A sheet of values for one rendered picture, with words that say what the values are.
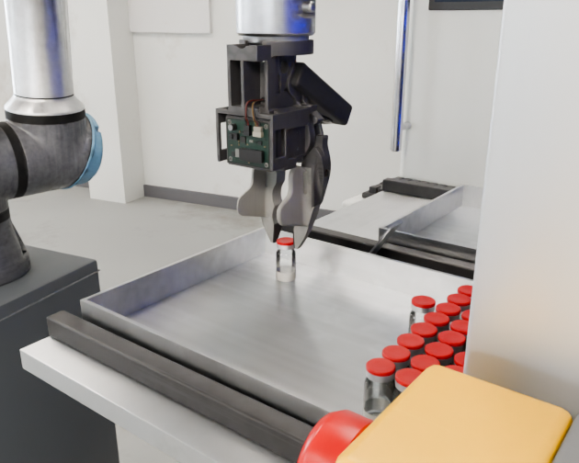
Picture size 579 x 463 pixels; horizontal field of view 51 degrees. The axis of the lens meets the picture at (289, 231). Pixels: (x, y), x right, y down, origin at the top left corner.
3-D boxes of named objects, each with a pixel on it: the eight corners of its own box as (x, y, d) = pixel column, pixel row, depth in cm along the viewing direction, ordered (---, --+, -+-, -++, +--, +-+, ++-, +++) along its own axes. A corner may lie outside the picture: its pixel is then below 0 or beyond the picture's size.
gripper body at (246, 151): (215, 167, 60) (210, 40, 56) (269, 152, 67) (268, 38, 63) (276, 179, 56) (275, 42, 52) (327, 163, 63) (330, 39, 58)
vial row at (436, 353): (505, 341, 55) (511, 295, 53) (413, 447, 41) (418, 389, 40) (481, 333, 56) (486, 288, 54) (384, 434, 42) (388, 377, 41)
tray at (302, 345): (549, 334, 56) (554, 300, 55) (422, 503, 37) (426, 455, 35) (265, 253, 76) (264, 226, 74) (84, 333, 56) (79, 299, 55)
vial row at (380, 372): (481, 333, 56) (486, 288, 54) (383, 434, 42) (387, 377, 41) (458, 327, 57) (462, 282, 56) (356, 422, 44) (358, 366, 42)
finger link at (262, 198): (225, 245, 65) (230, 163, 61) (260, 231, 70) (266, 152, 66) (247, 254, 63) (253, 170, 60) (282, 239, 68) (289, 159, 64)
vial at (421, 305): (437, 345, 54) (441, 299, 52) (425, 356, 52) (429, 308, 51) (414, 338, 55) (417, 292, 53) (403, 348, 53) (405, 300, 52)
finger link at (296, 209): (267, 261, 62) (258, 171, 59) (301, 244, 66) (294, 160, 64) (292, 265, 60) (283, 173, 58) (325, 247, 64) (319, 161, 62)
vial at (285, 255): (300, 277, 68) (300, 242, 66) (288, 284, 66) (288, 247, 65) (284, 273, 69) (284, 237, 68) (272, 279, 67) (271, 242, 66)
